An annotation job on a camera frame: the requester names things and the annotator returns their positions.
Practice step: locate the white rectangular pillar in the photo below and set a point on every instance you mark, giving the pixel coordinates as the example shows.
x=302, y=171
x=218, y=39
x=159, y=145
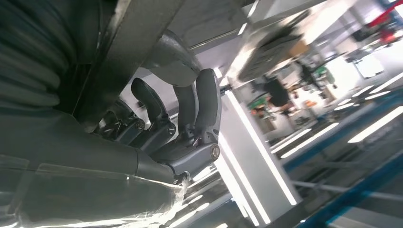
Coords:
x=252, y=163

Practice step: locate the blue metal shelf rack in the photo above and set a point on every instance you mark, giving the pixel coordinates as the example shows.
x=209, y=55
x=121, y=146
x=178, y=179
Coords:
x=352, y=192

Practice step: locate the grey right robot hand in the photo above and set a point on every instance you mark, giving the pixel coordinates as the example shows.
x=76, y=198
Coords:
x=78, y=151

